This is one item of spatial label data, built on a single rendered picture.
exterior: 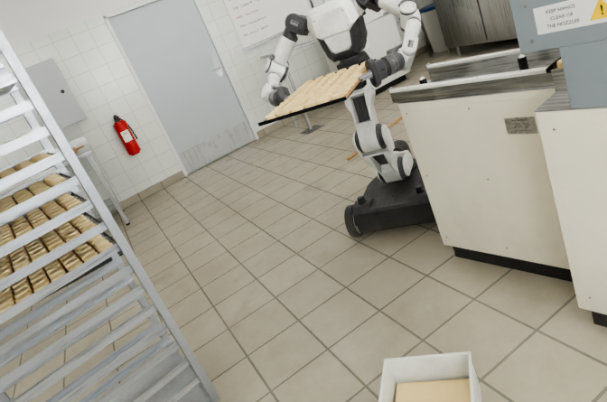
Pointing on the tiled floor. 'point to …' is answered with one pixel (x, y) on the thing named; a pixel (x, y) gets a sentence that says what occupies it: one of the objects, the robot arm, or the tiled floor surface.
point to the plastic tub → (430, 378)
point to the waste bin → (433, 28)
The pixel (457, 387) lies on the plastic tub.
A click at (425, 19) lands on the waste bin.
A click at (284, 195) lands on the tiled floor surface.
